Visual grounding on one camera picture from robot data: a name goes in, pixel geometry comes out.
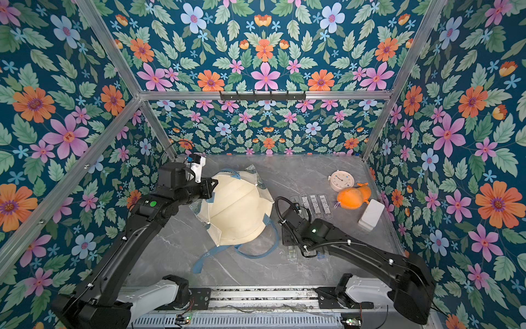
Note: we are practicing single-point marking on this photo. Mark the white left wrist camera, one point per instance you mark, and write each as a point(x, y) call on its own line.
point(197, 163)

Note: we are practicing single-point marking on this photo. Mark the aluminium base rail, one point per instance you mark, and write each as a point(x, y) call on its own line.
point(263, 298)

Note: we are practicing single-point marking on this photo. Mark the cream canvas tote bag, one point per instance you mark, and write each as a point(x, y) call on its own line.
point(237, 213)

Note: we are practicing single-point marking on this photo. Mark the clear compass set case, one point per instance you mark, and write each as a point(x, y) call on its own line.
point(295, 200)

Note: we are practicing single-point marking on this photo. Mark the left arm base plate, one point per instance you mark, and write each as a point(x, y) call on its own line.
point(197, 299)

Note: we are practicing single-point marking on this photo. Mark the pink round alarm clock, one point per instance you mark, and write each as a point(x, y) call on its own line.
point(341, 180)

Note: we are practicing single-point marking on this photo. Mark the white rectangular box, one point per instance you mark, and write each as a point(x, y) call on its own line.
point(371, 215)

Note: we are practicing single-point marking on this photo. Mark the white slotted cable duct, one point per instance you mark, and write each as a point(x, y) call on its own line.
point(238, 320)

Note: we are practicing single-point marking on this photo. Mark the black hook rail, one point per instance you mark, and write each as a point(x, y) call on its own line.
point(261, 96)

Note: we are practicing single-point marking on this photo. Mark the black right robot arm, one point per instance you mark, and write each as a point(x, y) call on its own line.
point(396, 271)

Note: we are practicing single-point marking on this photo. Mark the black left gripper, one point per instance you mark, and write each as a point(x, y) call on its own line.
point(207, 190)

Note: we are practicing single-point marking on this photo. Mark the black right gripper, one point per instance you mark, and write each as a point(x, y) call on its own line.
point(288, 237)

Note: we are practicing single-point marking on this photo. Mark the orange plush toy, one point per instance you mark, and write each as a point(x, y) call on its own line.
point(353, 198)

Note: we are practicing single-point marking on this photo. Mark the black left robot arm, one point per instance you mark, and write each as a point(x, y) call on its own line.
point(97, 302)

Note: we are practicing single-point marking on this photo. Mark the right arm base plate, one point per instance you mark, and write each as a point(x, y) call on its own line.
point(329, 298)

